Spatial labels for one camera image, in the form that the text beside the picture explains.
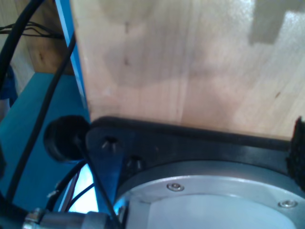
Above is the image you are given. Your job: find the thick black cable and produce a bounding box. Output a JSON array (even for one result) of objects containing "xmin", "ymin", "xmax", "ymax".
[{"xmin": 0, "ymin": 0, "xmax": 47, "ymax": 101}]

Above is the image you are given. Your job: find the blue table frame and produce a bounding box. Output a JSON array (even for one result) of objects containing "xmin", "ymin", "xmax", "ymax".
[{"xmin": 0, "ymin": 0, "xmax": 122, "ymax": 229}]

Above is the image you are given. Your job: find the thin black cable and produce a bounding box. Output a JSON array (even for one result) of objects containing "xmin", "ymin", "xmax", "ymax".
[{"xmin": 6, "ymin": 33, "xmax": 77, "ymax": 198}]

